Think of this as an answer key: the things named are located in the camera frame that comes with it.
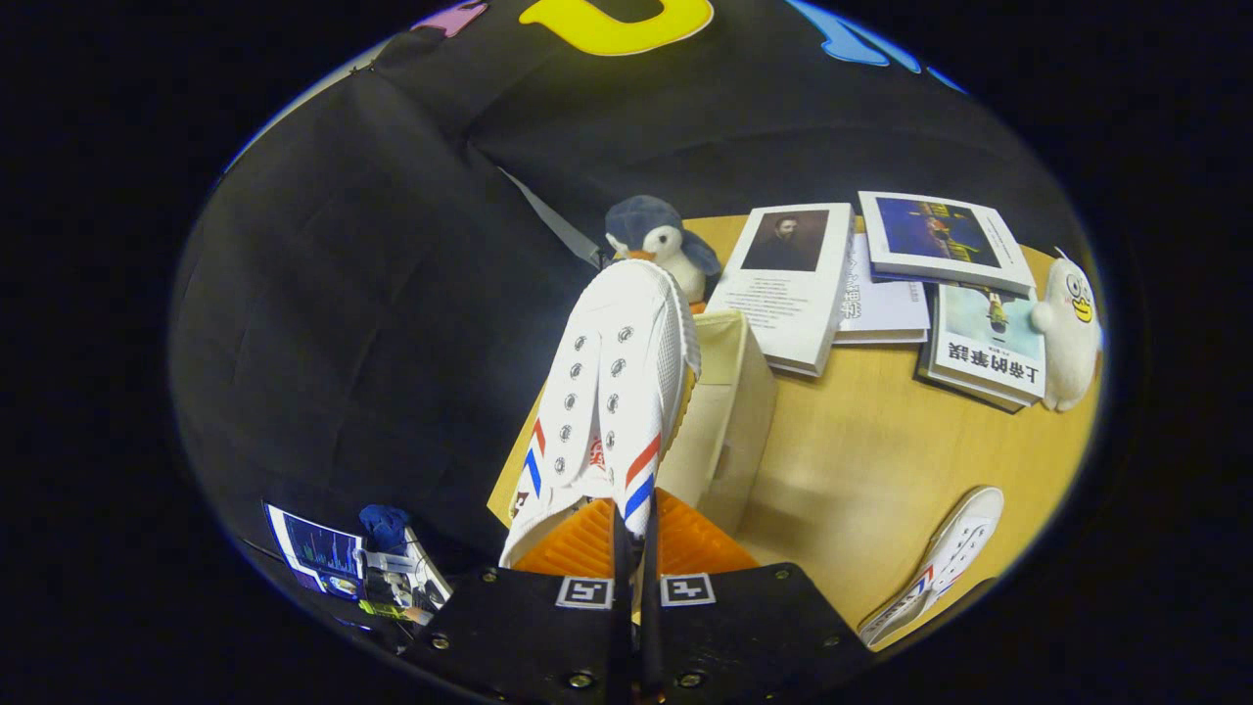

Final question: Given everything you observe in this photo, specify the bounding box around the book with bird cover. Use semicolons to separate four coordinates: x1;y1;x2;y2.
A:
917;282;1048;412

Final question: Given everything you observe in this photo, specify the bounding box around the blue white penguin plush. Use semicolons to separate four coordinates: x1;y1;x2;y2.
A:
604;195;723;306

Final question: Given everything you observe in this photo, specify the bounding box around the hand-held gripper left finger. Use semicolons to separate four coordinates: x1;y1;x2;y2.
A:
416;494;635;705

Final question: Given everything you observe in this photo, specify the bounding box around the book with blue photo cover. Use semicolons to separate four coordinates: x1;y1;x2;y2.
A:
859;191;1037;298

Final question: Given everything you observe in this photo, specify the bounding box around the book with portrait cover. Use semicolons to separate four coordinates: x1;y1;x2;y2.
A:
705;203;856;378

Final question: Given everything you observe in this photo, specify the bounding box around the small blue object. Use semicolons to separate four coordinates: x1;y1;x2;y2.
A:
359;504;412;554

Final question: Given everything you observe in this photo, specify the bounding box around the white duck plush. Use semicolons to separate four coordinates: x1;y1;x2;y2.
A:
1030;250;1105;412

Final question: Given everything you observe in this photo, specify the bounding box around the white device with cables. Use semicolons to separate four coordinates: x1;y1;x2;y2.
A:
364;529;453;628

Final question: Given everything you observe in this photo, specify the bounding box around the beige fabric storage box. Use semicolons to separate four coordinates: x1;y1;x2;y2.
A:
658;308;779;538

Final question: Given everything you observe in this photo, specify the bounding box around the white striped shoe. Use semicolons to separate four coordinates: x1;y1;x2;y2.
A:
859;487;1005;649
497;258;703;569

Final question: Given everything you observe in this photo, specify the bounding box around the plain white book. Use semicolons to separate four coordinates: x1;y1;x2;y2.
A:
834;232;931;346

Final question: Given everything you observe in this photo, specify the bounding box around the computer monitor screen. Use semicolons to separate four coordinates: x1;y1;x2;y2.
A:
264;502;365;598

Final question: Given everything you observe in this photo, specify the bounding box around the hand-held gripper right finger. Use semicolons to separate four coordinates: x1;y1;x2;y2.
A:
641;490;877;705

